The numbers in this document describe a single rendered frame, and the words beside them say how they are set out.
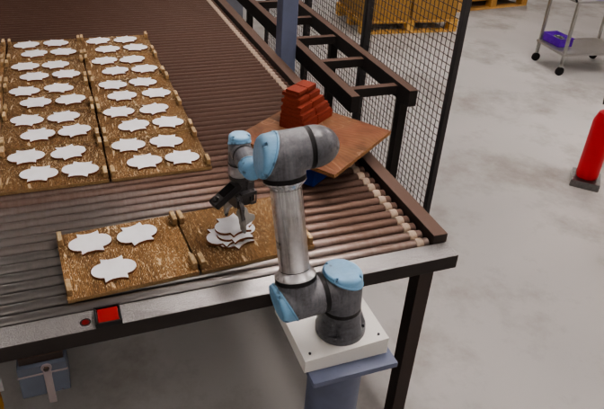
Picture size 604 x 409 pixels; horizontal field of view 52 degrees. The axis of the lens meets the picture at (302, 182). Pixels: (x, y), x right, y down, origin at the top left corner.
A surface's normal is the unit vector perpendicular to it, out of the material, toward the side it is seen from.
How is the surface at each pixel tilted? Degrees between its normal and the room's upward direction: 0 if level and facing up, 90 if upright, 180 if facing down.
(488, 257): 0
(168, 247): 0
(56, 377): 90
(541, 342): 0
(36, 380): 90
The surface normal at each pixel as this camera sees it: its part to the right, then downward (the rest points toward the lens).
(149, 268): 0.06, -0.86
